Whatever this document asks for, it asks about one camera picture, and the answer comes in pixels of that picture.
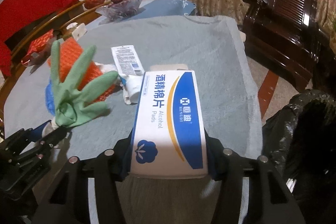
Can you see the clear glass dish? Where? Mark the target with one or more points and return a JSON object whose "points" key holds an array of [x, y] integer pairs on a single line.
{"points": [[39, 60]]}

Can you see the white and blue box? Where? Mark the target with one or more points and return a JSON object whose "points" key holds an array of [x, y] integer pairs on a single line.
{"points": [[168, 121]]}

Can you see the blue crumpled plastic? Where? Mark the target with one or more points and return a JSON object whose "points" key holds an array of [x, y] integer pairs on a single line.
{"points": [[50, 98]]}

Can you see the bin with black bag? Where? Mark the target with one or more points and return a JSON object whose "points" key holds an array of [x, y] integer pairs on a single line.
{"points": [[309, 134]]}

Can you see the crumpled white tissue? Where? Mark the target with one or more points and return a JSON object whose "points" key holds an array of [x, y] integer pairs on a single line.
{"points": [[128, 101]]}

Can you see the glass fruit bowl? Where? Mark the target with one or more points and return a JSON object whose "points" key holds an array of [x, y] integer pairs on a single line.
{"points": [[118, 10]]}

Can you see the grey-blue blanket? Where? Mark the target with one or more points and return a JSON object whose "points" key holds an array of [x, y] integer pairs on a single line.
{"points": [[197, 50]]}

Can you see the beige tissue box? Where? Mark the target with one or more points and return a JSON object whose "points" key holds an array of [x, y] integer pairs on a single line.
{"points": [[80, 31]]}

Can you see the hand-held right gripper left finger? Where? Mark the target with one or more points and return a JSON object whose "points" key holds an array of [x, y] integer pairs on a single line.
{"points": [[125, 165]]}

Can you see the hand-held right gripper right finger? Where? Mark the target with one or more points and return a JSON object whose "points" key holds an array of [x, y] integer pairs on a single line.
{"points": [[213, 162]]}

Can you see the green glove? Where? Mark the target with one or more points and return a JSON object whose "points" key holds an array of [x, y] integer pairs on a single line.
{"points": [[68, 106]]}

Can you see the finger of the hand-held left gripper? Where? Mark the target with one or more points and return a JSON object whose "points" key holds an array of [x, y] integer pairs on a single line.
{"points": [[56, 134], [39, 132]]}

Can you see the wooden television cabinet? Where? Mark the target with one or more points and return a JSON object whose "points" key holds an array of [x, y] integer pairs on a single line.
{"points": [[63, 24]]}

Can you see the dark wooden armchair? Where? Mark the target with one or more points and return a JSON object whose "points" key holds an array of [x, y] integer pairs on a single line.
{"points": [[283, 19]]}

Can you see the red patterned gift box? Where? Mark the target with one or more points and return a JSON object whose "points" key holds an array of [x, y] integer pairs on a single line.
{"points": [[39, 43]]}

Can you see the white squeeze tube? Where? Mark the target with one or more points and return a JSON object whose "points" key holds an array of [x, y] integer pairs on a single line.
{"points": [[126, 58]]}

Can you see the red woven basket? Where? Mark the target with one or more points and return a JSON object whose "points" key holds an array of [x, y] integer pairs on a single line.
{"points": [[94, 1]]}

